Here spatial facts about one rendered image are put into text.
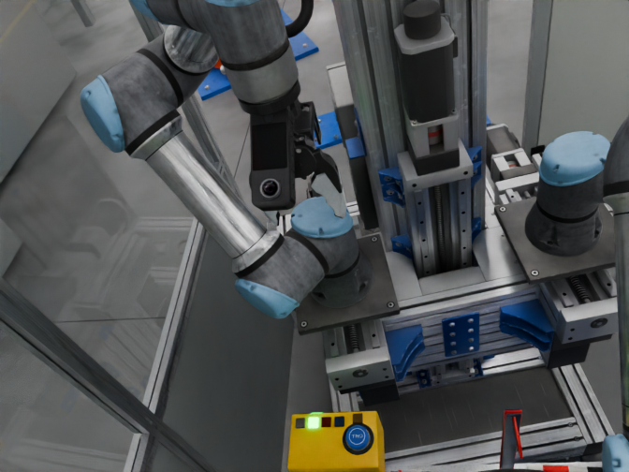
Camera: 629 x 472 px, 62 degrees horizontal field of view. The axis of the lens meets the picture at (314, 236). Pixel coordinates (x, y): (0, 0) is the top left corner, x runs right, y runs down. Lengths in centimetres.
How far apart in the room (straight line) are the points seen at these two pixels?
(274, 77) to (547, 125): 187
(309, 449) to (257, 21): 72
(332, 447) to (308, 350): 138
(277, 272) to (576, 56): 154
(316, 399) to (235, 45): 184
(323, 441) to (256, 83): 65
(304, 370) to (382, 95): 150
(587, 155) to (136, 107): 80
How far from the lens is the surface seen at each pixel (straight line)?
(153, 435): 123
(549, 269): 119
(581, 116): 237
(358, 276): 114
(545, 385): 198
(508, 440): 96
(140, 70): 96
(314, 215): 102
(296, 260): 98
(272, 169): 58
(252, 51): 55
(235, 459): 168
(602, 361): 230
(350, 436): 98
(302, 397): 225
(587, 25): 215
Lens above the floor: 199
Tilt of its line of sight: 47 degrees down
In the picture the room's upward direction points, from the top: 19 degrees counter-clockwise
